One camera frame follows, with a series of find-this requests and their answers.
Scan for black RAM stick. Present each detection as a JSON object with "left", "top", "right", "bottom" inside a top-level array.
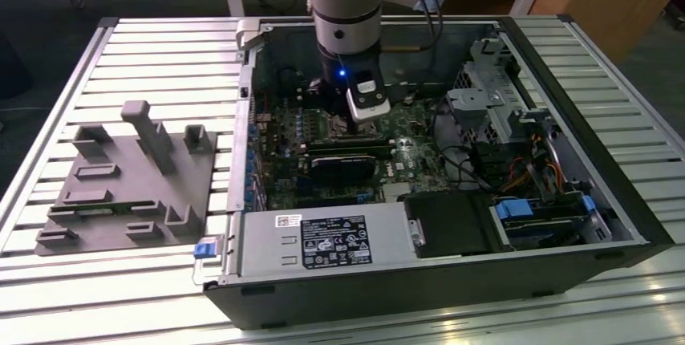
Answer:
[
  {"left": 307, "top": 139, "right": 391, "bottom": 150},
  {"left": 308, "top": 145, "right": 396, "bottom": 157}
]

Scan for black graphics card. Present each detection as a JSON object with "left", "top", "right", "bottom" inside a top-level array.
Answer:
[{"left": 308, "top": 153, "right": 379, "bottom": 185}]

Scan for green motherboard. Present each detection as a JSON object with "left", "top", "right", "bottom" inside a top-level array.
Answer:
[{"left": 248, "top": 87, "right": 460, "bottom": 212}]

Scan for metal drive cage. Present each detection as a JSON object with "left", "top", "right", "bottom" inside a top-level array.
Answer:
[{"left": 446, "top": 38, "right": 563, "bottom": 145}]

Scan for silver chipset heatsink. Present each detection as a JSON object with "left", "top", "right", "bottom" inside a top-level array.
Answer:
[{"left": 384, "top": 183, "right": 411, "bottom": 201}]

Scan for black plastic fan shroud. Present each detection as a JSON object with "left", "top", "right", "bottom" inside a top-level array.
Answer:
[{"left": 400, "top": 190, "right": 505, "bottom": 258}]

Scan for grey power supply unit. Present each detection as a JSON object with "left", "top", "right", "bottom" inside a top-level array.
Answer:
[{"left": 235, "top": 201, "right": 418, "bottom": 278}]

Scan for grey parts rack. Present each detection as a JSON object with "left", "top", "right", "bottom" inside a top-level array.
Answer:
[{"left": 32, "top": 99, "right": 220, "bottom": 257}]

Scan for hard disk in blue carrier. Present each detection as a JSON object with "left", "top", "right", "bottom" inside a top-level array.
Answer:
[{"left": 494, "top": 197, "right": 595, "bottom": 250}]

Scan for green RAM stick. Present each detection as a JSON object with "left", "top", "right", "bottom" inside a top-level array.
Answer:
[{"left": 73, "top": 204, "right": 135, "bottom": 216}]

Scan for black open PC case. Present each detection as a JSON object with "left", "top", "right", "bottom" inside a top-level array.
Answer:
[{"left": 201, "top": 14, "right": 677, "bottom": 331}]

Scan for brown wooden cabinet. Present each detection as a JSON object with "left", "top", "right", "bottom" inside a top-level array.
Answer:
[{"left": 529, "top": 0, "right": 685, "bottom": 63}]

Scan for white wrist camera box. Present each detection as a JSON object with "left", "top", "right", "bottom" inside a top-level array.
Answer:
[{"left": 346, "top": 67, "right": 391, "bottom": 122}]

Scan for black camera cable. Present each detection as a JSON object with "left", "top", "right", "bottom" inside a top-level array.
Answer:
[{"left": 382, "top": 0, "right": 444, "bottom": 52}]

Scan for black wire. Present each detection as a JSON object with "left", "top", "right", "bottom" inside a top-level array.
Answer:
[{"left": 440, "top": 146, "right": 494, "bottom": 192}]

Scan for yellow and orange wires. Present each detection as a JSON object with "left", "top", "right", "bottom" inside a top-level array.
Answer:
[{"left": 502, "top": 158, "right": 566, "bottom": 193}]

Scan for grey flat cable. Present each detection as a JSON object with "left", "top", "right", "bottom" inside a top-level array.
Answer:
[{"left": 538, "top": 132, "right": 563, "bottom": 201}]

